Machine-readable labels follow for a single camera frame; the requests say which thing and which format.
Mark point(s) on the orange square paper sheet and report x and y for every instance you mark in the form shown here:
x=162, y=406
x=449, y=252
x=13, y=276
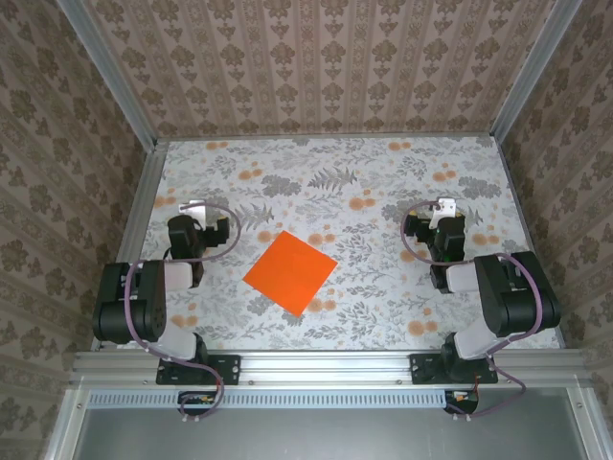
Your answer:
x=289, y=273

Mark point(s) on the aluminium table side rail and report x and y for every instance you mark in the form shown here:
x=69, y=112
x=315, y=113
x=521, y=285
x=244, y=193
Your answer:
x=134, y=230
x=528, y=239

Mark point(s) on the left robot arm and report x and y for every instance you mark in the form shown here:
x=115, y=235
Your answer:
x=143, y=306

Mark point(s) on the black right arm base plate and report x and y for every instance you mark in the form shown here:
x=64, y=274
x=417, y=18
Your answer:
x=421, y=369

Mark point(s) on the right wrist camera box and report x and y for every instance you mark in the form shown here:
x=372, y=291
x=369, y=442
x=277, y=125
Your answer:
x=444, y=208

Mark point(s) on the wide aluminium mounting rail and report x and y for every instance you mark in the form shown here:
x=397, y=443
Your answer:
x=325, y=366

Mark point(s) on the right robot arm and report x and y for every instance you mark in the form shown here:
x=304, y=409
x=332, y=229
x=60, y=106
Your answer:
x=517, y=297

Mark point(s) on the floral patterned table cover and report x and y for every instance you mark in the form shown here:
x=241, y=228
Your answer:
x=383, y=297

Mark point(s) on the grey metal panel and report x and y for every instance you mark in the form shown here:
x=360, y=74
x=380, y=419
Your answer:
x=335, y=436

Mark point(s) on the thin aluminium table rail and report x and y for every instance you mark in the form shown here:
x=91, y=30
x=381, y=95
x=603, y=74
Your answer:
x=431, y=137

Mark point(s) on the black connector board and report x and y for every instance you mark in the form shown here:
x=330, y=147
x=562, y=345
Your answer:
x=462, y=405
x=191, y=405

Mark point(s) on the aluminium frame post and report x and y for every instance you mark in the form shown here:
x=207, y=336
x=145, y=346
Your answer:
x=536, y=67
x=110, y=72

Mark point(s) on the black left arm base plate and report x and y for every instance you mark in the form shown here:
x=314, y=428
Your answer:
x=230, y=369

